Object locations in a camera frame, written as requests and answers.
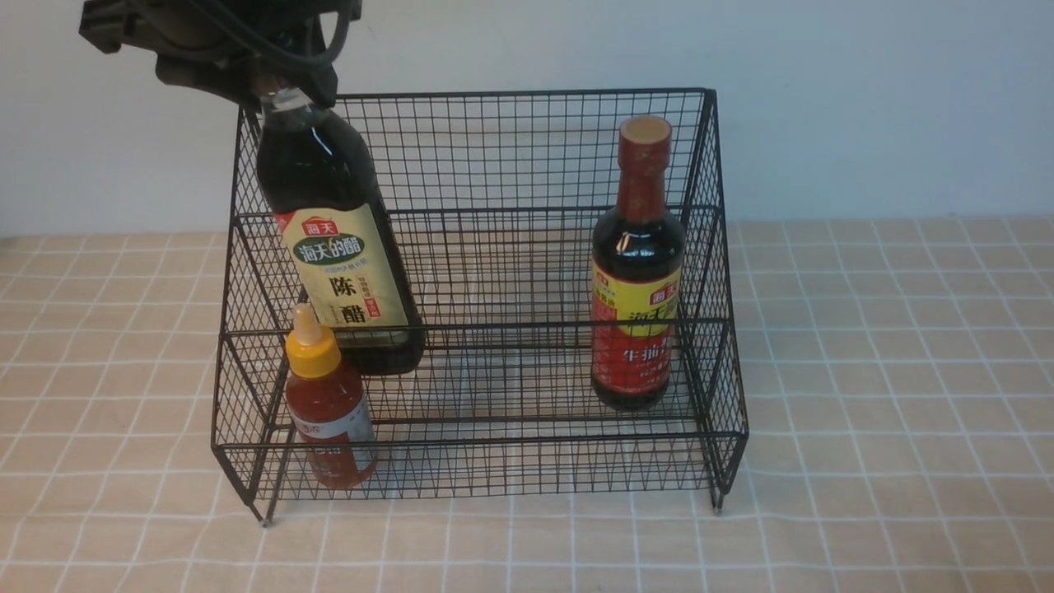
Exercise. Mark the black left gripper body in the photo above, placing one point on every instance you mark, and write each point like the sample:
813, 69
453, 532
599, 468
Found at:
231, 49

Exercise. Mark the soy sauce bottle red label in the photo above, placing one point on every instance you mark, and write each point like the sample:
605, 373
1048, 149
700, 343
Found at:
638, 249

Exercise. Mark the dark vinegar bottle gold cap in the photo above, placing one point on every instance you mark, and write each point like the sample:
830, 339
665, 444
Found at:
319, 180

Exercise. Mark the black wire mesh shelf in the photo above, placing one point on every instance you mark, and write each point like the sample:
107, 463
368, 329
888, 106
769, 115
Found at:
493, 196

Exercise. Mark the red chili sauce squeeze bottle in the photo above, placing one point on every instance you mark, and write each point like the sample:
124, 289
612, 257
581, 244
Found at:
327, 403

